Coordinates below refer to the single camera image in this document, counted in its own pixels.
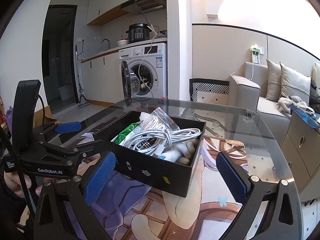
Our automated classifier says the long white foam piece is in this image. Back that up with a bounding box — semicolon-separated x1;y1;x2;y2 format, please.
162;140;199;165

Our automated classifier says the white power cable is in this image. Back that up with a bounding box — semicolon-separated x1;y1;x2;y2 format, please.
135;1;157;98

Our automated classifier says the range hood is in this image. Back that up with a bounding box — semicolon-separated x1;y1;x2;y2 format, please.
121;0;167;13

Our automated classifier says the black white patterned rug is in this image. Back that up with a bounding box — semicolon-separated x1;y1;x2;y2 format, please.
189;78;250;130

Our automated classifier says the white charging cable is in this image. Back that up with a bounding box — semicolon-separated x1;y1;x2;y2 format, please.
230;64;255;80

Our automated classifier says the grey bin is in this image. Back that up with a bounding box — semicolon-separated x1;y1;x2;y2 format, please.
59;85;73;100

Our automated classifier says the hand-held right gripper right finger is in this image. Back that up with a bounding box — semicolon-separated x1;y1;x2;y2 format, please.
215;151;304;240

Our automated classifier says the white washing machine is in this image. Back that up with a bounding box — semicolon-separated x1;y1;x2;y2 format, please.
118;42;168;105

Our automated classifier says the striped clear plastic bag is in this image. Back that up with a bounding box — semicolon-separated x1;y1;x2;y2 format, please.
150;107;180;132

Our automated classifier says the person's left forearm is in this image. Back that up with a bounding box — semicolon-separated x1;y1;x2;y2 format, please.
0;180;29;240

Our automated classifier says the black jacket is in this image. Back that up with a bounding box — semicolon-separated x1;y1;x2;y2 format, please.
309;79;320;110

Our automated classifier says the white upper kitchen cabinet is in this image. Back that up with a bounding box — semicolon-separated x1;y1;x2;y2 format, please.
86;0;167;27

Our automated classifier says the wide grey cushion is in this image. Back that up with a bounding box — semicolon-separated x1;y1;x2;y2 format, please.
278;62;312;100

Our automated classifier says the narrow grey cushion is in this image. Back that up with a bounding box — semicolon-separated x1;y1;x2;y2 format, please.
265;59;283;102

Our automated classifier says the person's left hand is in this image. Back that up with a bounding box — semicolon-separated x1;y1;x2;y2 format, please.
4;172;54;200

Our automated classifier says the printed mat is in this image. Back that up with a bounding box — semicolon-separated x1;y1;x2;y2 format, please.
62;130;253;240

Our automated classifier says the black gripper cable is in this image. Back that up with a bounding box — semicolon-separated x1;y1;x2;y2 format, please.
0;125;37;218

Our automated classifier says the grey fur garment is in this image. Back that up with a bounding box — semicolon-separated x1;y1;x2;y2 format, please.
277;95;310;118

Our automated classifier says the open cardboard box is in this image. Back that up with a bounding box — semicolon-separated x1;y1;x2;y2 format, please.
32;106;63;130

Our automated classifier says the wall outlet with chargers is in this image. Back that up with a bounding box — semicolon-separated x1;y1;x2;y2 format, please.
250;44;265;64

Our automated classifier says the black box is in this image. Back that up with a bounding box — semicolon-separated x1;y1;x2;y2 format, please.
93;110;207;198

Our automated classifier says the flat mop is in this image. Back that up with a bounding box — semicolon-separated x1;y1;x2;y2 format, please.
75;44;91;109

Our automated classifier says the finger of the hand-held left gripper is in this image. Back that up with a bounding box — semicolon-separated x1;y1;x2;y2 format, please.
54;121;82;134
39;139;107;161

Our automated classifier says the black pressure cooker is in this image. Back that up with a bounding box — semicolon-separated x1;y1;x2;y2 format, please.
128;23;153;43

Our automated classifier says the white cable coil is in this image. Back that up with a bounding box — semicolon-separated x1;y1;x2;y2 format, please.
122;127;202;155

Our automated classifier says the green packet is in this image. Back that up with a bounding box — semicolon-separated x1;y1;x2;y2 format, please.
111;122;142;145

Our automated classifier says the white kitchen counter cabinet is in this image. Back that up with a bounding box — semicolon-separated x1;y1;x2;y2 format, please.
80;47;120;104

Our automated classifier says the small white foam piece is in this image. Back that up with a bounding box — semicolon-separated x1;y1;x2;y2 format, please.
139;112;153;123

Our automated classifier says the beige sofa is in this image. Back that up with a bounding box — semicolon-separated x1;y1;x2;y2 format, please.
229;61;320;120

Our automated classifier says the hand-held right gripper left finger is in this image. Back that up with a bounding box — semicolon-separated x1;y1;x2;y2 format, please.
35;151;117;240

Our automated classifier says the purple plastic bag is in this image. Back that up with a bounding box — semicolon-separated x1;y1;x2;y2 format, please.
5;106;13;130

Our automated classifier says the beige side cabinet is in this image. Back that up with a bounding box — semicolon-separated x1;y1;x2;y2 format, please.
280;105;320;198

